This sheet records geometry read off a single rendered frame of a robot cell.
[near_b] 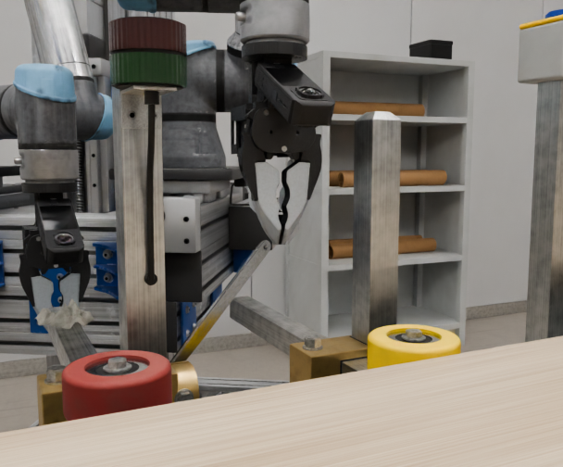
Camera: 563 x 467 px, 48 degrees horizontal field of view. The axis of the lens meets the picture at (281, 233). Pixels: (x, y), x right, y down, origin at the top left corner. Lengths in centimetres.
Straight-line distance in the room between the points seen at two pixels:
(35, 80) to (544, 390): 69
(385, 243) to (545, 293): 25
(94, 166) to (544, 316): 89
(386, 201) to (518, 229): 382
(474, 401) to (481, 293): 389
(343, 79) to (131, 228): 315
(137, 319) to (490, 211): 382
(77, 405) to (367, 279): 32
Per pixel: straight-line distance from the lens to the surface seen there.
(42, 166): 88
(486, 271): 434
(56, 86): 89
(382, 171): 66
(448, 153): 372
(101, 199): 135
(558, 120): 82
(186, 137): 117
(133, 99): 55
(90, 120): 104
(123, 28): 51
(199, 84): 118
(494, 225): 433
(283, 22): 68
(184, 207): 104
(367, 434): 40
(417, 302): 399
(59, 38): 108
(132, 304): 57
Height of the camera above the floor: 107
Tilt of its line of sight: 7 degrees down
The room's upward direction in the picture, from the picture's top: straight up
